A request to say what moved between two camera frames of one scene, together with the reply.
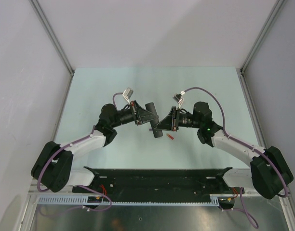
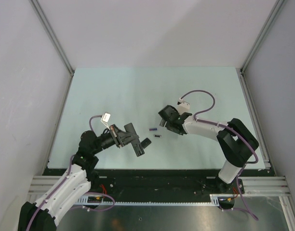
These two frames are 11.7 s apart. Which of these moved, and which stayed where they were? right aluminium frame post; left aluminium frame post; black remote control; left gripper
Moved: left gripper; black remote control
Stayed: right aluminium frame post; left aluminium frame post
